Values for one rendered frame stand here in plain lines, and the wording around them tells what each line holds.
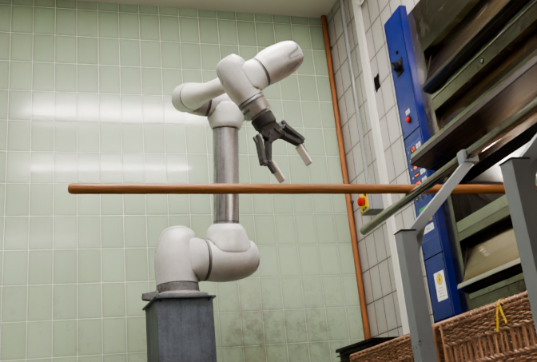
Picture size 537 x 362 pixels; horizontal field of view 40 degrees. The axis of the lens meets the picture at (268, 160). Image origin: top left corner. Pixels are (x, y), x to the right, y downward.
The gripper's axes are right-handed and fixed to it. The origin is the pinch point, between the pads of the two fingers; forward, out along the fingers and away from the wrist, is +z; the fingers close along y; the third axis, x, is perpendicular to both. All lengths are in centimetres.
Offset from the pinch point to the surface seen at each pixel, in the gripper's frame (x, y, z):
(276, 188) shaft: 7.9, 17.2, 1.9
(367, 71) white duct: -46, -113, -20
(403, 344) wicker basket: 22, 20, 56
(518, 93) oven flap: 55, -42, 17
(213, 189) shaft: 2.5, 32.6, -7.6
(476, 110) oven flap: 39, -43, 15
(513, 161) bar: 93, 37, 21
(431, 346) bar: 47, 37, 52
